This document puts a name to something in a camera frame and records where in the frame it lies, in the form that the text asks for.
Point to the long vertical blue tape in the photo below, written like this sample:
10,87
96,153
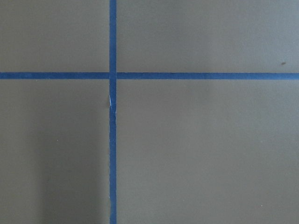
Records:
112,110

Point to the long horizontal blue tape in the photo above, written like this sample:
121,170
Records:
149,75

